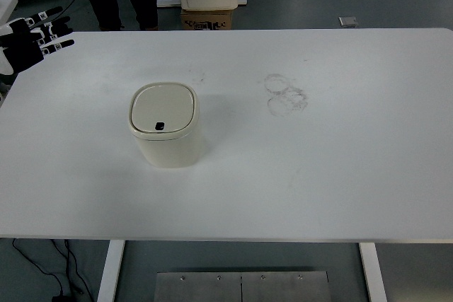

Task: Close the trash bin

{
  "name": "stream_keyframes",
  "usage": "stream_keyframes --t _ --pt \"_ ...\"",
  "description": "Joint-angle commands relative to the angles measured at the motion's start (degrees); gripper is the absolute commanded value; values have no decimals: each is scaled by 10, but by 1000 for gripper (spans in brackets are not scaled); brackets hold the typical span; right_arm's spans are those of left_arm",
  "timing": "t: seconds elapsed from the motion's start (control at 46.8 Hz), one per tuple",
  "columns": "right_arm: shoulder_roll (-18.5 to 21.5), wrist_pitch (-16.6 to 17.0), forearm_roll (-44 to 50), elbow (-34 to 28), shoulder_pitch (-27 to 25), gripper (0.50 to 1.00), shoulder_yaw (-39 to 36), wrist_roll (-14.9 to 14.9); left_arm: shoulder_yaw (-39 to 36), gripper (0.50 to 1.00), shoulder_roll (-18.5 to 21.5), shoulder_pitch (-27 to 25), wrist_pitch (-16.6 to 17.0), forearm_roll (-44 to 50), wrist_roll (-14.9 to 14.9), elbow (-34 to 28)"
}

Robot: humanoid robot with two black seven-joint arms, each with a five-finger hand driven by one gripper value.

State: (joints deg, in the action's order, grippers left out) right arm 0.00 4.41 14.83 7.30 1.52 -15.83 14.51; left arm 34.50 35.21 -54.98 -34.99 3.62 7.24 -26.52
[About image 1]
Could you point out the cardboard box with black print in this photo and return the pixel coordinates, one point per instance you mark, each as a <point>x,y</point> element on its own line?
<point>207,21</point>

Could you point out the white stand foot bar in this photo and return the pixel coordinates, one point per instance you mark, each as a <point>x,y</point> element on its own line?
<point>166,2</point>

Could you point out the black power adapter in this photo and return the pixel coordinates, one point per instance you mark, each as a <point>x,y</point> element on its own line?
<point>61,298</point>

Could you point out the white table leg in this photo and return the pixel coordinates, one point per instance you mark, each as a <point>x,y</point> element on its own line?
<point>110,270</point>
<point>372,273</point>

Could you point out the small white side table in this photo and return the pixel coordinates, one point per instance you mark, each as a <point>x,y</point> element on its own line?
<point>5,6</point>

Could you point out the robot hand black white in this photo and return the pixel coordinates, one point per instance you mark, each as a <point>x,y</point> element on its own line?
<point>21,51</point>

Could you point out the small grey floor plate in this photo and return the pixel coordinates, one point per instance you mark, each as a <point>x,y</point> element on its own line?
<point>348,21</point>

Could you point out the cream trash bin with lid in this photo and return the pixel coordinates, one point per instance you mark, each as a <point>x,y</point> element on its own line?
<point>166,150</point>

